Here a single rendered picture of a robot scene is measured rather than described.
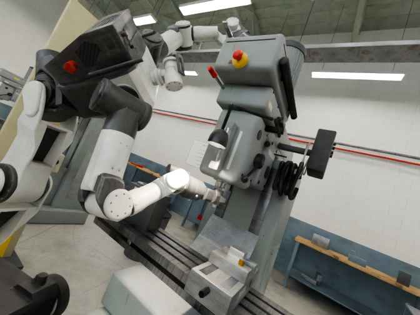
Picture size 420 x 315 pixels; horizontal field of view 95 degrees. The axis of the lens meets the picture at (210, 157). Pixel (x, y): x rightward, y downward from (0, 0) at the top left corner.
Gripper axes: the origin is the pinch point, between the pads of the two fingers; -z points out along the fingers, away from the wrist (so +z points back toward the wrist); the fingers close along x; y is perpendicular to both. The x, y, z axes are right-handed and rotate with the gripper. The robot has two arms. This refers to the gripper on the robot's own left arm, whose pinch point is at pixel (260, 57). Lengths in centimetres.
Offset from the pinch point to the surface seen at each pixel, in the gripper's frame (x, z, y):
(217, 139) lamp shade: 25, -28, -44
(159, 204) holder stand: -6, -23, -88
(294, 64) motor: -16.4, -7.6, 17.3
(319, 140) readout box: -12, -48, -6
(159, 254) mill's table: 9, -44, -92
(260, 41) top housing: 22.5, -8.3, -7.8
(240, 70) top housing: 20.0, -10.7, -19.9
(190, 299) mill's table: 13, -64, -88
